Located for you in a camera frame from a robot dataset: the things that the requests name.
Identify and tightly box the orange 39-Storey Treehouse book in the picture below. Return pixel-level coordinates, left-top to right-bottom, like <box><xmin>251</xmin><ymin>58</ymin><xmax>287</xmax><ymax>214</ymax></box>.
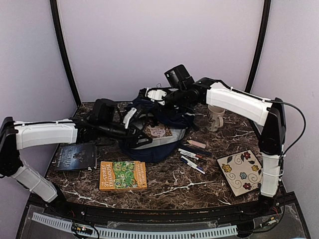
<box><xmin>99</xmin><ymin>161</ymin><xmax>148</xmax><ymax>191</ymax></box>

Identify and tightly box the right black frame post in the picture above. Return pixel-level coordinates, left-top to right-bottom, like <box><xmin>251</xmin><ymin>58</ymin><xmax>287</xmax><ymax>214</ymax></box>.
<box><xmin>245</xmin><ymin>0</ymin><xmax>271</xmax><ymax>93</ymax></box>

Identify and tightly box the cream floral ceramic mug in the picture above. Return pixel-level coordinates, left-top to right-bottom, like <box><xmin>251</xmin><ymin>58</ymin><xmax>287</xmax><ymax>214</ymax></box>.
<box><xmin>206</xmin><ymin>105</ymin><xmax>225</xmax><ymax>132</ymax></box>

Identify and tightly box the pink pencil-shaped eraser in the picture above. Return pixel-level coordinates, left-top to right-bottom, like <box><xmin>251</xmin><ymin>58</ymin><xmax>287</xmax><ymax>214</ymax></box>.
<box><xmin>187</xmin><ymin>140</ymin><xmax>206</xmax><ymax>149</ymax></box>

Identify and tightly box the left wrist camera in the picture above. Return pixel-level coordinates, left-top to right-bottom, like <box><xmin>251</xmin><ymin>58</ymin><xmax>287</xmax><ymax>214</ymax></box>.
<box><xmin>123</xmin><ymin>107</ymin><xmax>144</xmax><ymax>129</ymax></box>

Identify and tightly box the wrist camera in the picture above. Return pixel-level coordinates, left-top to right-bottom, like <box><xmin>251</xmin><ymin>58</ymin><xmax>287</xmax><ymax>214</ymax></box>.
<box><xmin>123</xmin><ymin>107</ymin><xmax>144</xmax><ymax>129</ymax></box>
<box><xmin>145</xmin><ymin>88</ymin><xmax>167</xmax><ymax>106</ymax></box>

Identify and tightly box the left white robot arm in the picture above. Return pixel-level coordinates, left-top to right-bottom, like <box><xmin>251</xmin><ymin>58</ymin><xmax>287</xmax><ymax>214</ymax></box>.
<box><xmin>0</xmin><ymin>99</ymin><xmax>153</xmax><ymax>217</ymax></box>

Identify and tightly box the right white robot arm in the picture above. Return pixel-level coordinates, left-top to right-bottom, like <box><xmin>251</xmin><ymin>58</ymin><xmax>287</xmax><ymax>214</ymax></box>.
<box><xmin>164</xmin><ymin>64</ymin><xmax>286</xmax><ymax>216</ymax></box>

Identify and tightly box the left black frame post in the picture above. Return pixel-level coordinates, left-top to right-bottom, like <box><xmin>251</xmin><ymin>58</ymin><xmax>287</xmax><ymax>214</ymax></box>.
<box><xmin>49</xmin><ymin>0</ymin><xmax>82</xmax><ymax>107</ymax></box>

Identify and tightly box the red-capped white marker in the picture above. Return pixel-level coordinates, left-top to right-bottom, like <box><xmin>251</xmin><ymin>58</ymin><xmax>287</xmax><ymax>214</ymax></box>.
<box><xmin>178</xmin><ymin>148</ymin><xmax>202</xmax><ymax>158</ymax></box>

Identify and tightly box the square floral ceramic plate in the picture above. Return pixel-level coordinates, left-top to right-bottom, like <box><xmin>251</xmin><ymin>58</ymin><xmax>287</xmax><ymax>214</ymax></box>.
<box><xmin>217</xmin><ymin>150</ymin><xmax>262</xmax><ymax>197</ymax></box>

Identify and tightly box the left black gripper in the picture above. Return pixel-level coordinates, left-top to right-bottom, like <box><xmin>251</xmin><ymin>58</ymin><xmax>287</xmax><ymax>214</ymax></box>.
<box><xmin>98</xmin><ymin>120</ymin><xmax>153</xmax><ymax>148</ymax></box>

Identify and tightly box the purple-capped white marker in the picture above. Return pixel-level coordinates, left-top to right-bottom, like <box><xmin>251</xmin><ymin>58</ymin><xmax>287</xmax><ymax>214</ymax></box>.
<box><xmin>181</xmin><ymin>156</ymin><xmax>203</xmax><ymax>171</ymax></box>

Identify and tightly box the dark Wuthering Heights book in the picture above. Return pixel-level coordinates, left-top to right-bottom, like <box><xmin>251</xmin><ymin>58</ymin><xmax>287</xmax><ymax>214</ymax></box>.
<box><xmin>54</xmin><ymin>143</ymin><xmax>97</xmax><ymax>172</ymax></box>

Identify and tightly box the grey slotted cable duct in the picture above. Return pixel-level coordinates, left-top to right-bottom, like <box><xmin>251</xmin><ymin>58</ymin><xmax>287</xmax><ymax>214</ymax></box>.
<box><xmin>31</xmin><ymin>213</ymin><xmax>238</xmax><ymax>239</ymax></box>

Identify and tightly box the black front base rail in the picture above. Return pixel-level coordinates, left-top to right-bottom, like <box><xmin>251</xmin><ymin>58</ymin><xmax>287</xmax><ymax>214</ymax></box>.
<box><xmin>16</xmin><ymin>192</ymin><xmax>310</xmax><ymax>239</ymax></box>

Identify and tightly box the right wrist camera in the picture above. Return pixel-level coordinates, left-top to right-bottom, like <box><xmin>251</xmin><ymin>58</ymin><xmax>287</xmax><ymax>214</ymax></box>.
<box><xmin>145</xmin><ymin>88</ymin><xmax>167</xmax><ymax>106</ymax></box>

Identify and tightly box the pink Taming of Shrew book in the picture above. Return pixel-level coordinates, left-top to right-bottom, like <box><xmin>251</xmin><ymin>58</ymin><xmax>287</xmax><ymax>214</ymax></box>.
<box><xmin>144</xmin><ymin>118</ymin><xmax>172</xmax><ymax>140</ymax></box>

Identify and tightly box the black frame post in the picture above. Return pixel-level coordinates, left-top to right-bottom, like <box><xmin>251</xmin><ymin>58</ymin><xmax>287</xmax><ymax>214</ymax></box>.
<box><xmin>245</xmin><ymin>0</ymin><xmax>271</xmax><ymax>93</ymax></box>
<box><xmin>49</xmin><ymin>0</ymin><xmax>82</xmax><ymax>107</ymax></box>

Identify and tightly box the blue-capped white marker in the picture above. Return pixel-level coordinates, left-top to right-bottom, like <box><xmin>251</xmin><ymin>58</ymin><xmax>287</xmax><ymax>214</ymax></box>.
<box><xmin>185</xmin><ymin>162</ymin><xmax>205</xmax><ymax>175</ymax></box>

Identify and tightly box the navy blue student backpack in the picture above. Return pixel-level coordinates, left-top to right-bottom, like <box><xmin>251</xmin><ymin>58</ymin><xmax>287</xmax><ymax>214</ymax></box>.
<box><xmin>119</xmin><ymin>96</ymin><xmax>212</xmax><ymax>163</ymax></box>

